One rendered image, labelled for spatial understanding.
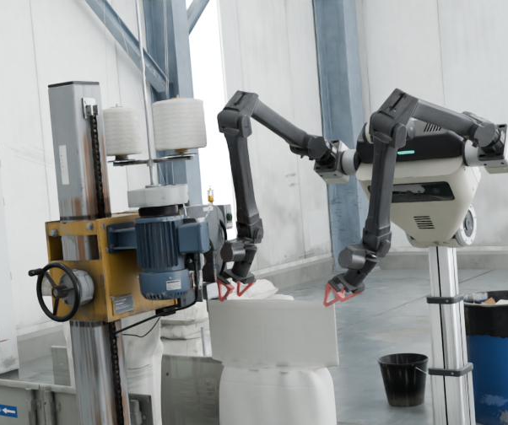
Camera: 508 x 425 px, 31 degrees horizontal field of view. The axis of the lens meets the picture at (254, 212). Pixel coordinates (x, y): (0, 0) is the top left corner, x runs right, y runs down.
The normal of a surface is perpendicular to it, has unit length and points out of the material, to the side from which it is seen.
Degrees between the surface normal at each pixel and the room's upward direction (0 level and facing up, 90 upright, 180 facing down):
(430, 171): 40
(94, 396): 90
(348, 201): 90
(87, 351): 90
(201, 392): 90
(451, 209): 130
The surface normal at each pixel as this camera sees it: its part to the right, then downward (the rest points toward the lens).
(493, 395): -0.53, 0.14
